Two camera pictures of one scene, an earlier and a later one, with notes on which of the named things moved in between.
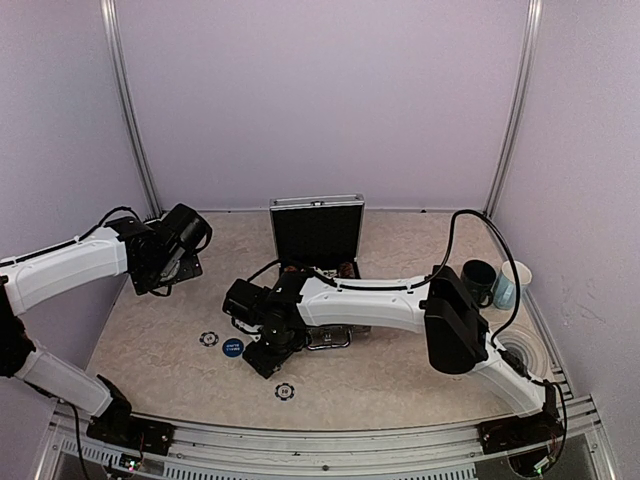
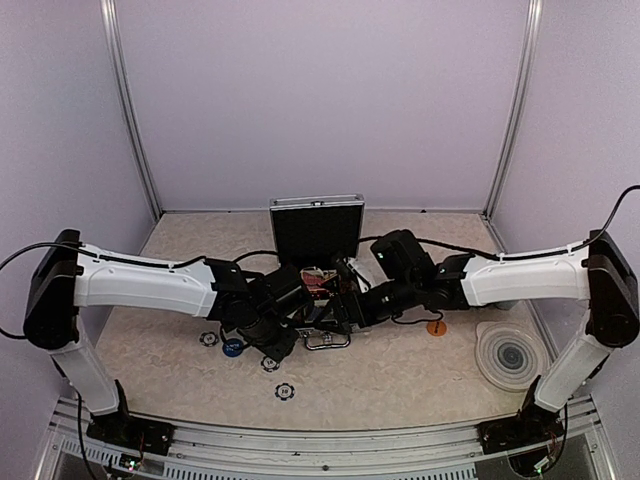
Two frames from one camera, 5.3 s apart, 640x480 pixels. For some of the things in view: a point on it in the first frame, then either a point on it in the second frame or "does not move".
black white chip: (209, 339) does not move
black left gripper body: (173, 271) -> (260, 335)
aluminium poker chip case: (322, 233) does not move
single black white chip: (284, 391) does not move
